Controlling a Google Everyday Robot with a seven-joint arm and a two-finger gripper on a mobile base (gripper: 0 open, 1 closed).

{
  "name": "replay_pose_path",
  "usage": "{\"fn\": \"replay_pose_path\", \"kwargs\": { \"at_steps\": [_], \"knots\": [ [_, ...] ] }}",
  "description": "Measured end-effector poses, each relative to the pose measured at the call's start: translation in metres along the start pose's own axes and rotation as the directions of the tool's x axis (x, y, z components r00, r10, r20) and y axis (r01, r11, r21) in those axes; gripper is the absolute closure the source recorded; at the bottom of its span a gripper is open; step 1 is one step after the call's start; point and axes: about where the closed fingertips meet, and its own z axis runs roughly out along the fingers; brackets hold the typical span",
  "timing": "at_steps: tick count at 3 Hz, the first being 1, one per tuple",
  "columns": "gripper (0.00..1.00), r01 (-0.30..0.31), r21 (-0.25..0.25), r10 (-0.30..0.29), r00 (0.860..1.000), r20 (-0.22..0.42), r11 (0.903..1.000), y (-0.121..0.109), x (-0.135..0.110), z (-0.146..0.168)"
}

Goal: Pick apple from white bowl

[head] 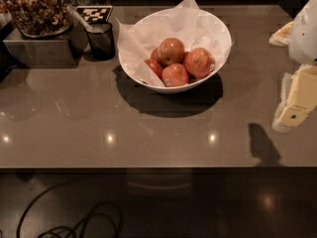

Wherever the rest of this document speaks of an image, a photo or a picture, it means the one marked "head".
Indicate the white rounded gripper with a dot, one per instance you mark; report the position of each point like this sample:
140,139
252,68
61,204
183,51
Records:
304,39

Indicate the right red apple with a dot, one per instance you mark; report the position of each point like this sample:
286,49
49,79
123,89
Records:
199,62

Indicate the white paper bowl liner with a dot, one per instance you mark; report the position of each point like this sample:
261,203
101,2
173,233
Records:
196,28

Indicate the front red apple with sticker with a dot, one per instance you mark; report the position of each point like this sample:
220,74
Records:
174,75

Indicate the white ceramic bowl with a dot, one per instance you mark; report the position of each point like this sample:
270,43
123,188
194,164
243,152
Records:
174,50

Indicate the top red apple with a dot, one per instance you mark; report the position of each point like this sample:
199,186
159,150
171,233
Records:
170,50

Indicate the hidden back red apple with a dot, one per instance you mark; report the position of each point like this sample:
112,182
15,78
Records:
154,54

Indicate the left red apple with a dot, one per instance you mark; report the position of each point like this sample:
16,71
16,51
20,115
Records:
154,66

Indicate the black mesh pen cup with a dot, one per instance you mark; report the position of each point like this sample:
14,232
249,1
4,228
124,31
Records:
101,40

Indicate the black white fiducial marker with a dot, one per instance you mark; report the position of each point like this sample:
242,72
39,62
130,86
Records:
93,14

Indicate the grey metal box stand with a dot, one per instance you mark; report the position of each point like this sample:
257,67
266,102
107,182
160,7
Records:
62,51

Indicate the white utensil in cup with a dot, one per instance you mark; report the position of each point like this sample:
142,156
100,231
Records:
81,20

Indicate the glass jar of nuts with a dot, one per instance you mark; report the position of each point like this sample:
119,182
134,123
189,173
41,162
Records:
39,18

